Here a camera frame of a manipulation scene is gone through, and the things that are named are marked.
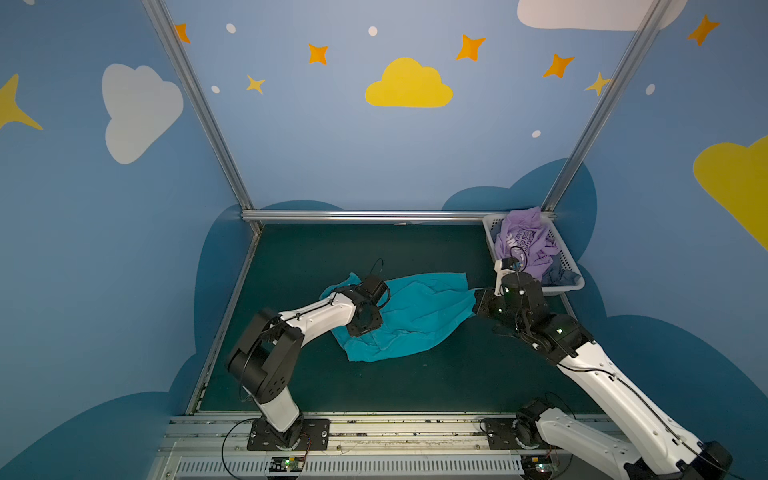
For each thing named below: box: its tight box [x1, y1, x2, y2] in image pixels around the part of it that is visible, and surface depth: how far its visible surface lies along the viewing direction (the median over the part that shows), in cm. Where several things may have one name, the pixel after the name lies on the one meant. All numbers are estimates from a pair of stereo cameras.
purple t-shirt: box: [495, 207, 560, 281], surface depth 103 cm
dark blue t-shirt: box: [541, 252, 581, 287], surface depth 103 cm
